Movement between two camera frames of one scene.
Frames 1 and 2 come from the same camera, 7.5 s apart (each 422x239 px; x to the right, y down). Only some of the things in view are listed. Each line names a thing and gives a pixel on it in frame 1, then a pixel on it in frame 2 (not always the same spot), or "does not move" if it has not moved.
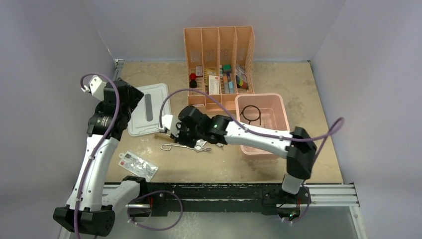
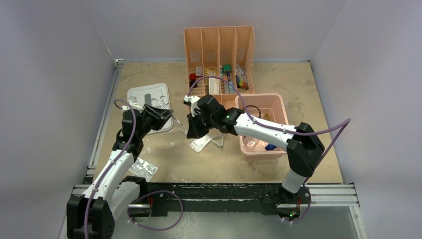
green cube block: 227,67 does not move
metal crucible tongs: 166,147 to 163,101
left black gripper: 135,96 to 158,115
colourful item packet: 241,79 does not move
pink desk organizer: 220,63 does not move
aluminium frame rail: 331,195 does not move
